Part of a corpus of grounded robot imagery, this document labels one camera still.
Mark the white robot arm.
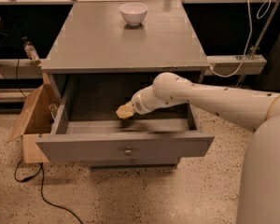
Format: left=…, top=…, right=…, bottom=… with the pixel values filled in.
left=116, top=73, right=280, bottom=224

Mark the round metal drawer knob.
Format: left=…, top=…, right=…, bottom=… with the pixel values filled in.
left=124, top=149, right=133, bottom=156

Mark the grey wooden drawer cabinet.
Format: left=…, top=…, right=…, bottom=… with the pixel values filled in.
left=41, top=0, right=211, bottom=170

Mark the brown cardboard box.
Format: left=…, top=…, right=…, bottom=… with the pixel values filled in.
left=7, top=73, right=59, bottom=163

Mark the open grey top drawer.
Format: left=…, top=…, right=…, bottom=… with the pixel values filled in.
left=36, top=74, right=214, bottom=166

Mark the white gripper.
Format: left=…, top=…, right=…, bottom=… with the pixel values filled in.
left=116, top=86, right=165, bottom=119

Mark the black floor cable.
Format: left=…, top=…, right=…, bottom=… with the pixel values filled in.
left=14, top=159, right=84, bottom=224

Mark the white ceramic bowl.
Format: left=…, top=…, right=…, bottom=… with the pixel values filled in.
left=119, top=2, right=148, bottom=26

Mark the clear plastic bottle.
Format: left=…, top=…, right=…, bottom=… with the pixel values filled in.
left=21, top=36, right=41, bottom=65

